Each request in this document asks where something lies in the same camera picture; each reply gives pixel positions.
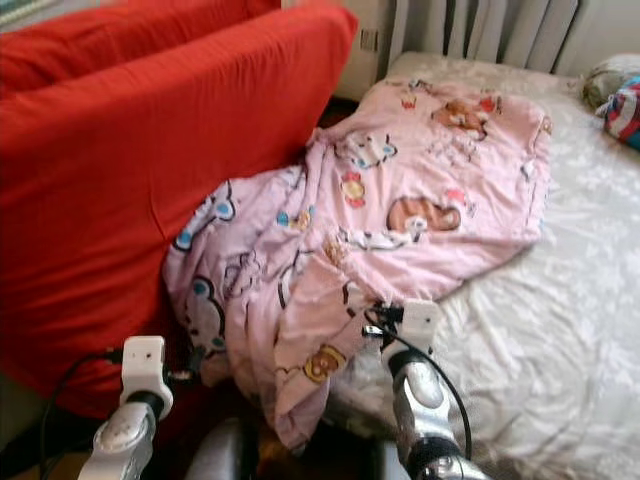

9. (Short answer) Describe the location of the pink cartoon print blanket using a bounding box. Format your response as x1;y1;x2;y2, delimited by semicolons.
160;78;553;453

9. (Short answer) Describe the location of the silver left robot leg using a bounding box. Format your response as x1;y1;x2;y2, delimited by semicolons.
185;418;251;480

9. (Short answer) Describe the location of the silver robot leg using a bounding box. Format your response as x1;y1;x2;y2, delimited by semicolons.
370;440;411;480
185;418;251;480

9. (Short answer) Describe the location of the silver right robot leg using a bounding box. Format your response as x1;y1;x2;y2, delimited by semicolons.
370;440;411;480

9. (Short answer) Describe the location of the bed with beige sheet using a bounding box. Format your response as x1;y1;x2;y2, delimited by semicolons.
325;50;640;480

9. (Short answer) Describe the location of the large red covered mattress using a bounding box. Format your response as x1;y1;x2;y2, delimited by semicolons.
0;3;359;421

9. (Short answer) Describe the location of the grey pleated curtain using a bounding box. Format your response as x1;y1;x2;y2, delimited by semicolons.
390;0;640;76

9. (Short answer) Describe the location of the red white blue bolster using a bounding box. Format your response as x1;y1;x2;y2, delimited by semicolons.
603;75;640;153

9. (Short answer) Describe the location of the thin red covered mattress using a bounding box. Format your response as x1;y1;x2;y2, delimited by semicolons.
0;0;281;96

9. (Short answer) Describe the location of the flat beige ruffled pillow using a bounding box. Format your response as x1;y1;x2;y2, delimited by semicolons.
582;53;640;111

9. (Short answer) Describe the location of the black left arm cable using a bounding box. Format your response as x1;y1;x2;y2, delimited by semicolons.
40;350;126;480

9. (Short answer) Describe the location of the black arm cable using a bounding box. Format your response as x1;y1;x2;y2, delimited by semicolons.
390;332;473;461
40;350;126;480

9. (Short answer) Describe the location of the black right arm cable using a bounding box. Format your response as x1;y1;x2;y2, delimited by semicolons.
390;332;473;461

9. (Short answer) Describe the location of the white framed wall picture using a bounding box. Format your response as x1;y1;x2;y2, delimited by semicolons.
0;0;61;29

